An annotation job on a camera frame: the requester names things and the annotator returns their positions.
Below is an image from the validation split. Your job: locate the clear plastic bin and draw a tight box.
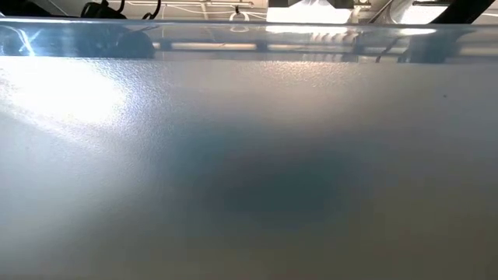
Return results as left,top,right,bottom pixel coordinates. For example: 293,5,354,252
0,15,498,280

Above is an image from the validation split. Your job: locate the silver metal background object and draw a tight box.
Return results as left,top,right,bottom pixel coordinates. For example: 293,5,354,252
383,0,443,25

